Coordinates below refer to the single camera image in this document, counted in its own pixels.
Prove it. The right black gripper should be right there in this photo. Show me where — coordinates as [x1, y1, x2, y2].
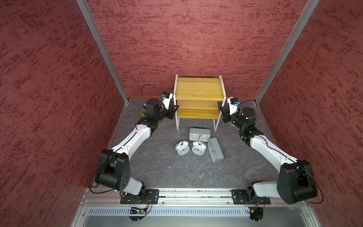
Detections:
[218, 105, 245, 130]

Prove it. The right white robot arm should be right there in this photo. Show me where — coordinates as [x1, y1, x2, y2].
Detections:
[219, 98, 322, 204]

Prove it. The grey square alarm clock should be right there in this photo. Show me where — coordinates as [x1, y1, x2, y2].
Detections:
[207, 138, 224, 164]
[189, 128, 211, 142]

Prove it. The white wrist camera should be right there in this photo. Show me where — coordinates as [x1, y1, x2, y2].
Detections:
[227, 97, 240, 115]
[161, 91, 173, 110]

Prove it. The left aluminium corner post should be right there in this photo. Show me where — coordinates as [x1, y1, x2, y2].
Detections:
[76, 0, 129, 104]

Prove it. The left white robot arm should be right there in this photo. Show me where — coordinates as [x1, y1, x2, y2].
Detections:
[95, 95, 179, 200]

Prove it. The right aluminium corner post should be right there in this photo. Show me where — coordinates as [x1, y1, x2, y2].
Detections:
[255, 0, 319, 104]

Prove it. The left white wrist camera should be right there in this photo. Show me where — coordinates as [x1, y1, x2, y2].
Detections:
[161, 91, 173, 110]

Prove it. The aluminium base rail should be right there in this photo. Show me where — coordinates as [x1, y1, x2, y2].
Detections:
[71, 187, 321, 227]

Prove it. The aluminium corner post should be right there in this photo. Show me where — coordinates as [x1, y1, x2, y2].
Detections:
[76, 0, 129, 104]
[255, 0, 319, 104]

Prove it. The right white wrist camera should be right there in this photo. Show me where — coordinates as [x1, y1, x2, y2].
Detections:
[227, 97, 240, 115]

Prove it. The yellow metal pen bucket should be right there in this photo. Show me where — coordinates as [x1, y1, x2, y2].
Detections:
[142, 104, 147, 117]

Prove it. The white frame wooden shelf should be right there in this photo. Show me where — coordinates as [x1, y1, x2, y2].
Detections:
[173, 75, 226, 131]

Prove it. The white twin-bell clock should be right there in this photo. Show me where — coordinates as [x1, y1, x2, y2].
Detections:
[175, 141, 190, 156]
[192, 141, 207, 156]

